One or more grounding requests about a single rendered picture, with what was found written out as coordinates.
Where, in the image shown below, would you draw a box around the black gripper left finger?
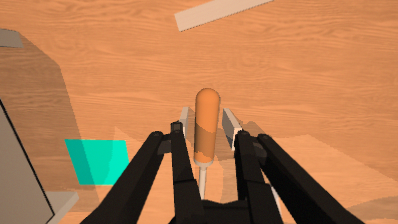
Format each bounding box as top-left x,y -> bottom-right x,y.
79,107 -> 208,224

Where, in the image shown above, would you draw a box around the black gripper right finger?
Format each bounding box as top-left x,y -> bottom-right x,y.
222,108 -> 366,224

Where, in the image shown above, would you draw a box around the teal square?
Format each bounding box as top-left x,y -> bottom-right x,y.
65,139 -> 129,185

